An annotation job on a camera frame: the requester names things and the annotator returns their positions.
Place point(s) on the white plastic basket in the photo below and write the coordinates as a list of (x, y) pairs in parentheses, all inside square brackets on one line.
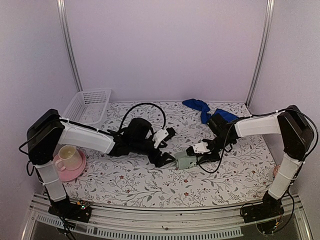
[(88, 107)]

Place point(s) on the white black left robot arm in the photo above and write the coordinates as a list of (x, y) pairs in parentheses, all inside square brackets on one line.
[(51, 130)]

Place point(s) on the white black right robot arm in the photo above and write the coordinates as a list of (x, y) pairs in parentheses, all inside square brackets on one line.
[(290, 135)]

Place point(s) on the pink cup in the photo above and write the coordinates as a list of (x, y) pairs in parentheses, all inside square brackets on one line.
[(68, 158)]

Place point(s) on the light green towel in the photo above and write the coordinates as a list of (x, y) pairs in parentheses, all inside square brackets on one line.
[(183, 161)]

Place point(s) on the pink plate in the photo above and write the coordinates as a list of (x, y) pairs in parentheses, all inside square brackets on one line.
[(68, 172)]

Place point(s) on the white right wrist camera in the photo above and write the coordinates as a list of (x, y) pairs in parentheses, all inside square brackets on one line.
[(200, 148)]

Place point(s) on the aluminium frame post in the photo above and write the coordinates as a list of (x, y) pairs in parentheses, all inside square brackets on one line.
[(267, 24), (63, 19)]

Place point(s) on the orange patterned round object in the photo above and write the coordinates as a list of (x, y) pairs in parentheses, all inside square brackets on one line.
[(275, 171)]

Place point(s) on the aluminium front rail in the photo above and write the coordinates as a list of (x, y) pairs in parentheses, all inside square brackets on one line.
[(112, 222)]

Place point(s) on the right aluminium frame post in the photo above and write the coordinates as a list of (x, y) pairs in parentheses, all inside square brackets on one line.
[(267, 24)]

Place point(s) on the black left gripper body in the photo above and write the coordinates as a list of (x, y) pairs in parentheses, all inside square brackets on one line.
[(139, 147)]

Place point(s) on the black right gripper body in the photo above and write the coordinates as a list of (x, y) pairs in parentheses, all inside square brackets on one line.
[(220, 142)]

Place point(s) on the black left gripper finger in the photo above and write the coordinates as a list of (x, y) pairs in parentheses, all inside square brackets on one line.
[(163, 159), (170, 133)]

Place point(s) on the blue towel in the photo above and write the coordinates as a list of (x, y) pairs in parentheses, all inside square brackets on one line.
[(204, 110)]

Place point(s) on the left aluminium frame post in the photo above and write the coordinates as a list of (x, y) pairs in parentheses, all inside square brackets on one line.
[(63, 19)]

